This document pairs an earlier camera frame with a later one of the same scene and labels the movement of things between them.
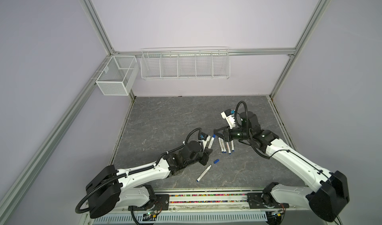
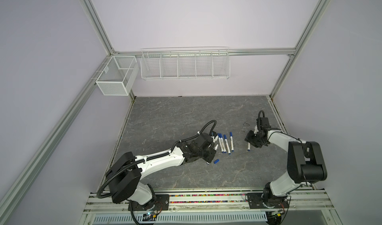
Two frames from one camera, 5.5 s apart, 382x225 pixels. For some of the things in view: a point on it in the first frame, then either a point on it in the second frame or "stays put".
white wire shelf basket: x=187 y=63 stays put
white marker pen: x=204 y=173 → x=214 y=139
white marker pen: x=221 y=145 stays put
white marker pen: x=228 y=148 stays put
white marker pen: x=223 y=145 stays put
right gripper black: x=225 y=133 → x=253 y=140
